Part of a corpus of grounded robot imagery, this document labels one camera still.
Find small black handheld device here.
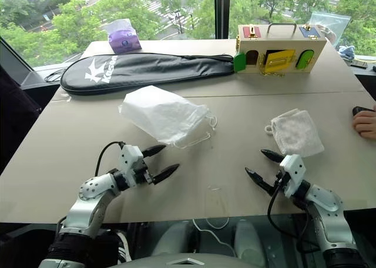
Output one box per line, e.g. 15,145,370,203
352,105,376,116

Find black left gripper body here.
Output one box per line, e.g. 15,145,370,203
133,158,155,187

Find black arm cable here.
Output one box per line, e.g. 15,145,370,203
267,173,312,250
94,140,125,178

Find grey robot torso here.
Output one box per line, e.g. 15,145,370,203
110,251,267,268

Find purple tissue pack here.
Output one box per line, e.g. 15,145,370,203
102,18,143,54

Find black shoe white stripes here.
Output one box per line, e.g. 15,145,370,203
113,230,132,263

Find dark window frame post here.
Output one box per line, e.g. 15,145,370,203
214,0,232,41

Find clear plastic zip bag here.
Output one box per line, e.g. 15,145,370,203
308,11,352,44

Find bystander bare hand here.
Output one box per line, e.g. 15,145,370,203
352,102,376,139

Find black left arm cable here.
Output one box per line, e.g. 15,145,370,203
94,140,125,178

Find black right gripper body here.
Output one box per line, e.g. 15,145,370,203
273,169,291,196

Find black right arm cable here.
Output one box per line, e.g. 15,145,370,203
267,173,312,250

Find wooden lock box toy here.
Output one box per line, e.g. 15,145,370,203
233,22,327,77

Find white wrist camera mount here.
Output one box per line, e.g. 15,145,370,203
118,144,145,189
278,153,307,199

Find grey rounded shape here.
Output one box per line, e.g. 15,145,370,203
151,220,193,259
233,219,267,267

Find thin black cable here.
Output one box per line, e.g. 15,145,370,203
43,68,69,84

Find white plastic bag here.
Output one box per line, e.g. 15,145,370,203
117,85,219,150

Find black racket cover bag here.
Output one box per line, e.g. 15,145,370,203
59,52,236,96

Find blue cloth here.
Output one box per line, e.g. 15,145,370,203
337,45,357,62

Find thin white cable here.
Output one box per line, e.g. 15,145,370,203
192,216,233,253

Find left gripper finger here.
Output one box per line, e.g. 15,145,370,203
152,163,180,186
142,144,167,159

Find white cloth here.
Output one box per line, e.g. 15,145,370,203
264,109,325,159

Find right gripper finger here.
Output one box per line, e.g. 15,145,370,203
260,148,286,163
244,167,276,197

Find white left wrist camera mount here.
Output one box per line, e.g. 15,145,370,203
118,144,145,189

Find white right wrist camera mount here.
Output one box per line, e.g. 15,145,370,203
278,153,307,199

